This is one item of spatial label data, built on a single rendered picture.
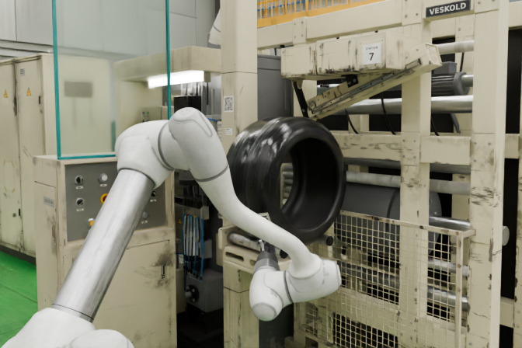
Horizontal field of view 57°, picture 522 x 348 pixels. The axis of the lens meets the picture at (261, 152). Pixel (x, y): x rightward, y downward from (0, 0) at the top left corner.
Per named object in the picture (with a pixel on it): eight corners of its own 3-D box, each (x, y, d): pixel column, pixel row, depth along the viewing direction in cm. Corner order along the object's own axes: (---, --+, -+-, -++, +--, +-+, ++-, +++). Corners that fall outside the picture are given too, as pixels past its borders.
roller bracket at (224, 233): (217, 248, 217) (217, 227, 216) (281, 234, 243) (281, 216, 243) (222, 250, 215) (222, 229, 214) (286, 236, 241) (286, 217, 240)
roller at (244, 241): (227, 243, 217) (227, 233, 217) (235, 241, 220) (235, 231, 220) (280, 259, 191) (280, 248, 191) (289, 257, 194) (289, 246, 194)
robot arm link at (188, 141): (238, 154, 132) (199, 156, 139) (214, 96, 124) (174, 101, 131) (214, 183, 122) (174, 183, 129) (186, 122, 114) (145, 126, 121)
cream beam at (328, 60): (280, 78, 235) (279, 48, 234) (314, 81, 251) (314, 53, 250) (385, 68, 189) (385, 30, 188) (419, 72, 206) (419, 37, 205)
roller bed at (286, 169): (280, 218, 259) (280, 163, 257) (299, 214, 269) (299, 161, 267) (307, 224, 244) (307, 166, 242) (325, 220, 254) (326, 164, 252)
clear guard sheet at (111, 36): (57, 159, 204) (49, -70, 198) (169, 153, 240) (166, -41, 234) (58, 159, 203) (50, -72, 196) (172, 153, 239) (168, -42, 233)
